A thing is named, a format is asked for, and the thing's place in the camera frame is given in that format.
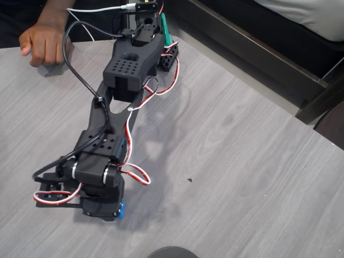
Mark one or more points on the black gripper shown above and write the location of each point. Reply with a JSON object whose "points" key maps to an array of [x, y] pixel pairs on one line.
{"points": [[100, 206]]}

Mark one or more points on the person's forearm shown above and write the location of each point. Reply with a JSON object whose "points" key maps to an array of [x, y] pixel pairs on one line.
{"points": [[55, 12]]}

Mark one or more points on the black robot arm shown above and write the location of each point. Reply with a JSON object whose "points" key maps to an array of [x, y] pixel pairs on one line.
{"points": [[126, 64]]}

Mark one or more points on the blue cube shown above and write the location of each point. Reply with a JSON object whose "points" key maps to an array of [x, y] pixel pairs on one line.
{"points": [[122, 210]]}

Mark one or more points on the person's bare hand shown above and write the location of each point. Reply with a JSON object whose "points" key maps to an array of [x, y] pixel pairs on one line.
{"points": [[45, 43]]}

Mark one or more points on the dark round object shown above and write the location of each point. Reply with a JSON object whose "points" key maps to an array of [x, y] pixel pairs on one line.
{"points": [[172, 253]]}

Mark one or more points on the dark chair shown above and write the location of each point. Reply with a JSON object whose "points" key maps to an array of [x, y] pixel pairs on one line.
{"points": [[332, 129]]}

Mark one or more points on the white mattress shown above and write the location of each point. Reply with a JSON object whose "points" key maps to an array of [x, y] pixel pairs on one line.
{"points": [[309, 16]]}

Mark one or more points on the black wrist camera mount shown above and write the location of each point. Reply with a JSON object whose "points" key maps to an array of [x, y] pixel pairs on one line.
{"points": [[51, 197]]}

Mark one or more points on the dark wooden bed frame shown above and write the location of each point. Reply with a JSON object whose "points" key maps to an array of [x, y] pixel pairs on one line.
{"points": [[258, 51]]}

